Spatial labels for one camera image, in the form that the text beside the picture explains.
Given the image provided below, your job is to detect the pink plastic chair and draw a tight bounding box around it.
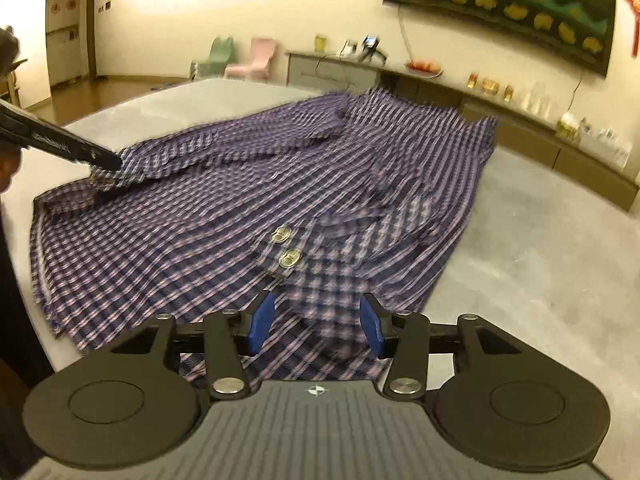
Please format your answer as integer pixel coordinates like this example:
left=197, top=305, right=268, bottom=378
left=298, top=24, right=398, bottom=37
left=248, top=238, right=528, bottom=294
left=225, top=37, right=277, bottom=83

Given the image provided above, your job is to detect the red fruit plate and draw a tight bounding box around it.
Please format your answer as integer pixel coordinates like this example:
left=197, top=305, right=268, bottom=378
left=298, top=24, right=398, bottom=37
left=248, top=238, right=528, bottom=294
left=406, top=59, right=443, bottom=77

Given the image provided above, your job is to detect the black handheld device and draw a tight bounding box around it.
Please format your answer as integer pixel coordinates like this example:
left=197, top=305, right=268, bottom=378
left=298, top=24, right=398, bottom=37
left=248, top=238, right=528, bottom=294
left=361, top=35, right=387, bottom=61

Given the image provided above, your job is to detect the person's dark clothing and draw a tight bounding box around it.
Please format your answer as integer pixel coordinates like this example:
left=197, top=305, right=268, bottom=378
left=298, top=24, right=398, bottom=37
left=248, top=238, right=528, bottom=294
left=0, top=194, right=57, bottom=476

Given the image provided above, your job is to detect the gold tissue box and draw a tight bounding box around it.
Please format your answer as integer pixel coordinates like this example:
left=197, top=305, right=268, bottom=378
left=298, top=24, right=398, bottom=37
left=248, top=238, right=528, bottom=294
left=557, top=112, right=581, bottom=138

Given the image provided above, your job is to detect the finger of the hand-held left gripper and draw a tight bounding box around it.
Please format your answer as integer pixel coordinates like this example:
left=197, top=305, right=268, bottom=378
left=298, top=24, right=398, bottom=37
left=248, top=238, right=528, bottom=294
left=75, top=142, right=124, bottom=172

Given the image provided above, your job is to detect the long grey television cabinet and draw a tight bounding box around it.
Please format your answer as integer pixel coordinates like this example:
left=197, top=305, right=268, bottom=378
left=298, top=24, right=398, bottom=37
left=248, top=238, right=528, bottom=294
left=286, top=50, right=640, bottom=213

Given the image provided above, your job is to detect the wooden chair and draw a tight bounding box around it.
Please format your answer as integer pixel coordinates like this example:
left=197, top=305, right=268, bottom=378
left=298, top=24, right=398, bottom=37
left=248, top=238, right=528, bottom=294
left=2, top=72, right=23, bottom=111

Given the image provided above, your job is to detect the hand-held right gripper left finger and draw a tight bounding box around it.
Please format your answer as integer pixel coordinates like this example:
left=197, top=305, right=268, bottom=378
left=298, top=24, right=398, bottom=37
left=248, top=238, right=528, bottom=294
left=112, top=290, right=277, bottom=402

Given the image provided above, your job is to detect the blue plaid shirt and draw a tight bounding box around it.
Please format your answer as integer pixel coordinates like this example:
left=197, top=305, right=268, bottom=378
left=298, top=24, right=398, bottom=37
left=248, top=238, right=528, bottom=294
left=30, top=86, right=501, bottom=396

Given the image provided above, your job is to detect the green plastic chair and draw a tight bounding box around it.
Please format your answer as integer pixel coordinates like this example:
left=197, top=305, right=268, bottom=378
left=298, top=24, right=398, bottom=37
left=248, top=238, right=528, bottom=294
left=191, top=36, right=236, bottom=80

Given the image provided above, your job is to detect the person's left hand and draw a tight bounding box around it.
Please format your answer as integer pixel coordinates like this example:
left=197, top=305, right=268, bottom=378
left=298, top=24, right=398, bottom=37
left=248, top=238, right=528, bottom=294
left=0, top=152, right=23, bottom=195

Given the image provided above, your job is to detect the cluster of clear glasses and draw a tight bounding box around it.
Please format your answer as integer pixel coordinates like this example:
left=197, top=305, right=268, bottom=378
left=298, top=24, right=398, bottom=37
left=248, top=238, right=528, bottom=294
left=522, top=82, right=558, bottom=118

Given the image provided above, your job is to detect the door with red decals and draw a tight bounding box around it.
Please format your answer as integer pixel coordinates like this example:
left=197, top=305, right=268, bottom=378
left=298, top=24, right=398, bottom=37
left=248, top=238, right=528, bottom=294
left=46, top=0, right=81, bottom=87

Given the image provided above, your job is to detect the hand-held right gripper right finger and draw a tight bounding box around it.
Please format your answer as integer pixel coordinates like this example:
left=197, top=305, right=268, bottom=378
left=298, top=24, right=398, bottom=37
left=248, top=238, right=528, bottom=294
left=359, top=292, right=523, bottom=401

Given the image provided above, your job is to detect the red knot ornament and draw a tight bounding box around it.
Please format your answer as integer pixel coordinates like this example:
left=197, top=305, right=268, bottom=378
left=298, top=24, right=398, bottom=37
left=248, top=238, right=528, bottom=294
left=621, top=0, right=640, bottom=58

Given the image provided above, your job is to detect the black television cable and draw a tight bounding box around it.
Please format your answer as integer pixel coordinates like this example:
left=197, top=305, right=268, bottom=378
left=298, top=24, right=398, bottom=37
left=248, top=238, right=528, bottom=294
left=398, top=4, right=416, bottom=61
left=570, top=70, right=586, bottom=113

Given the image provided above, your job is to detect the wall tapestry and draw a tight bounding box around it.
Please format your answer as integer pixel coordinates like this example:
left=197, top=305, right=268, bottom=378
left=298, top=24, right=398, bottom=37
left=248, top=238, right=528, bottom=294
left=382, top=0, right=618, bottom=78

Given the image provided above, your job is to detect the black power cable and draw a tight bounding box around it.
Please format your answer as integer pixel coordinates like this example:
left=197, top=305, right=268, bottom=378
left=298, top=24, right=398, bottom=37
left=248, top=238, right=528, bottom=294
left=314, top=54, right=346, bottom=81

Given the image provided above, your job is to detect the white storage box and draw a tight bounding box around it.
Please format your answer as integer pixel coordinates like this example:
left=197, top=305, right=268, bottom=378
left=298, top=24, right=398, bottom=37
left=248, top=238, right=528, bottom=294
left=590, top=130, right=632, bottom=166

